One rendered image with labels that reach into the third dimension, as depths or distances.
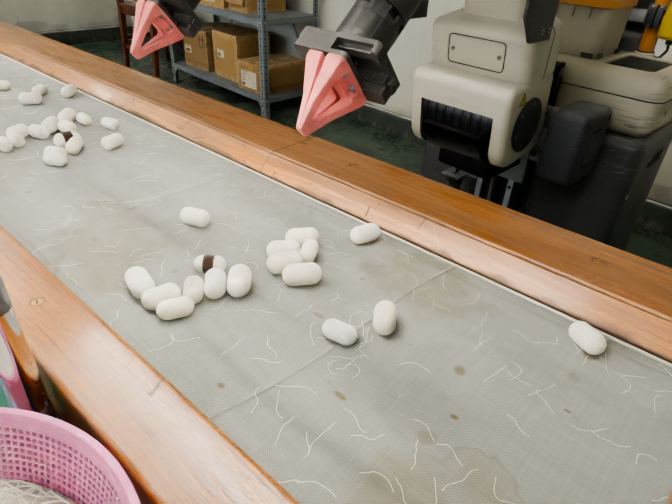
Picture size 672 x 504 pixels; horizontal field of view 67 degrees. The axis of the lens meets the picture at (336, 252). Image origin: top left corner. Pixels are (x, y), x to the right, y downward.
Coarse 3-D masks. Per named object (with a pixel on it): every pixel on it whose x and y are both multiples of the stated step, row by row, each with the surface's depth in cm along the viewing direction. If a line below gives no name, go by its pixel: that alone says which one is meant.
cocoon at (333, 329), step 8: (328, 320) 42; (336, 320) 42; (328, 328) 41; (336, 328) 41; (344, 328) 41; (352, 328) 41; (328, 336) 41; (336, 336) 41; (344, 336) 41; (352, 336) 41; (344, 344) 41
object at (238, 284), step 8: (240, 264) 47; (232, 272) 46; (240, 272) 46; (248, 272) 47; (232, 280) 45; (240, 280) 45; (248, 280) 46; (232, 288) 45; (240, 288) 45; (248, 288) 46; (240, 296) 46
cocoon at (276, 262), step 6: (282, 252) 49; (288, 252) 49; (294, 252) 49; (270, 258) 48; (276, 258) 48; (282, 258) 48; (288, 258) 49; (294, 258) 49; (300, 258) 49; (270, 264) 48; (276, 264) 48; (282, 264) 48; (288, 264) 49; (270, 270) 49; (276, 270) 48; (282, 270) 49
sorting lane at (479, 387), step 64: (0, 64) 110; (0, 128) 79; (128, 128) 81; (0, 192) 61; (64, 192) 62; (128, 192) 63; (192, 192) 63; (256, 192) 64; (64, 256) 51; (128, 256) 51; (192, 256) 51; (256, 256) 52; (320, 256) 53; (384, 256) 53; (128, 320) 43; (192, 320) 43; (256, 320) 44; (320, 320) 44; (448, 320) 45; (512, 320) 45; (576, 320) 45; (192, 384) 37; (256, 384) 38; (320, 384) 38; (384, 384) 38; (448, 384) 39; (512, 384) 39; (576, 384) 39; (640, 384) 39; (256, 448) 33; (320, 448) 33; (384, 448) 34; (448, 448) 34; (512, 448) 34; (576, 448) 34; (640, 448) 35
